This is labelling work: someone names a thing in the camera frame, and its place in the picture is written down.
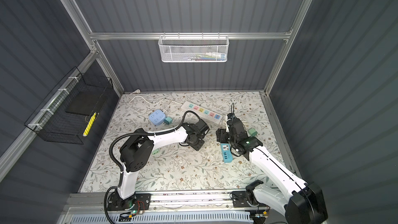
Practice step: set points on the pens in white basket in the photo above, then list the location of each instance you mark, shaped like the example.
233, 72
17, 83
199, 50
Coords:
210, 56

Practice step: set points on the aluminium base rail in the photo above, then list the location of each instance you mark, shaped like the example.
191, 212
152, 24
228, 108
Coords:
164, 201

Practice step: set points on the white multicolour power strip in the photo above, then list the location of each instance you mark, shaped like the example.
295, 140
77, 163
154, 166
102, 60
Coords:
204, 113

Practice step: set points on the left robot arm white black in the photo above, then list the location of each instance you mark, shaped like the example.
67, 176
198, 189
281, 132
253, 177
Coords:
136, 151

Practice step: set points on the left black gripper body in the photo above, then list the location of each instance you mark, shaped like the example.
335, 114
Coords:
198, 144

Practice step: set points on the floral table mat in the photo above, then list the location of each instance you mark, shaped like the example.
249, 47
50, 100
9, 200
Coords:
182, 168

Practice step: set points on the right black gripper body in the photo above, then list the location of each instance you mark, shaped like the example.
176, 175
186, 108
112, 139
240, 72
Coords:
225, 137

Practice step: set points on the white wire mesh basket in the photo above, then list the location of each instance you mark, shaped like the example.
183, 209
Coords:
172, 50

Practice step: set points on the blue square socket cube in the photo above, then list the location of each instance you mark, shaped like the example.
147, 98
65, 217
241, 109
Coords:
157, 117

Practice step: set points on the teal usb power strip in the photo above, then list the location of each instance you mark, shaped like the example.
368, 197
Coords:
226, 153

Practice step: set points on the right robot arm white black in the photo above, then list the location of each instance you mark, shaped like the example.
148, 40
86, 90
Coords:
279, 177

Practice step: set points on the black pad in basket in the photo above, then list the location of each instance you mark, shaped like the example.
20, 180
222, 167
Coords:
83, 104

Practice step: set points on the black wire basket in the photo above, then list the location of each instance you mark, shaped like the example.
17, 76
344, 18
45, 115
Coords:
52, 124

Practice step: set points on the yellow marker pen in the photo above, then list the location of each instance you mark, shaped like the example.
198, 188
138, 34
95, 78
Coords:
89, 125

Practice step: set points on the teal charger beside blue cube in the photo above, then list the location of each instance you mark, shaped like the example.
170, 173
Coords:
168, 120

